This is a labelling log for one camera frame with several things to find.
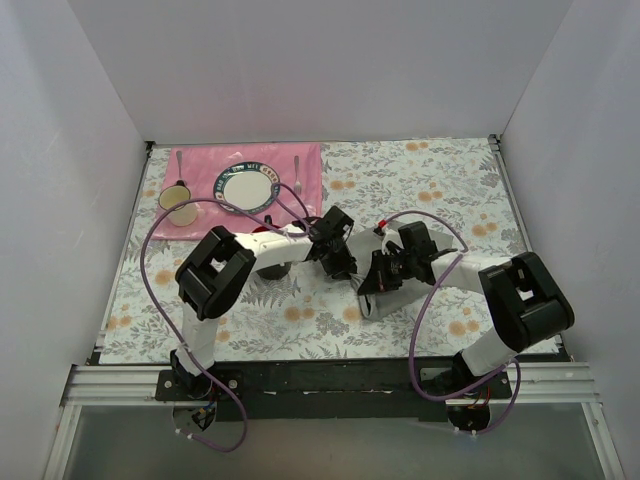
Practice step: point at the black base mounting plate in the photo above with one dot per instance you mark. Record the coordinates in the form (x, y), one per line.
(320, 389)

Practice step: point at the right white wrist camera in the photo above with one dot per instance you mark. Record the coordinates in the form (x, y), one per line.
(390, 238)

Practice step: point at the silver fork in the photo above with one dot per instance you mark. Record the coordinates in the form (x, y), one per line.
(297, 182)

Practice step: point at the cream enamel mug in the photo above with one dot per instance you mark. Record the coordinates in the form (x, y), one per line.
(184, 214)

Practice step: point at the pink placemat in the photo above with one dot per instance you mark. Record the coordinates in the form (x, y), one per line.
(202, 165)

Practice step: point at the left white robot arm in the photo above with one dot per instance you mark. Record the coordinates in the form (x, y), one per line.
(212, 278)

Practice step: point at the aluminium frame rail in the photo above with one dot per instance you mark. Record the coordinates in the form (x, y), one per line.
(542, 383)

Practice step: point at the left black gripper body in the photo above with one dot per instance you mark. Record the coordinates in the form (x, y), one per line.
(338, 261)

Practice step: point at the white plate patterned rim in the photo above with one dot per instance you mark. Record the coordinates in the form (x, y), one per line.
(251, 186)

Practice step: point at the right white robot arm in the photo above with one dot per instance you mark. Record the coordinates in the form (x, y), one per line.
(525, 303)

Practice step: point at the grey cloth napkin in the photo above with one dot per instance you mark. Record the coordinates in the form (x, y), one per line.
(390, 300)

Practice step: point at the dark jar red lid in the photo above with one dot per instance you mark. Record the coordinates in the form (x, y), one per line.
(274, 272)

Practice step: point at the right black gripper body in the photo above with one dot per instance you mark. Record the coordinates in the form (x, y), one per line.
(379, 273)

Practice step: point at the silver spoon on placemat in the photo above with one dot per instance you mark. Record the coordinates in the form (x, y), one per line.
(179, 161)

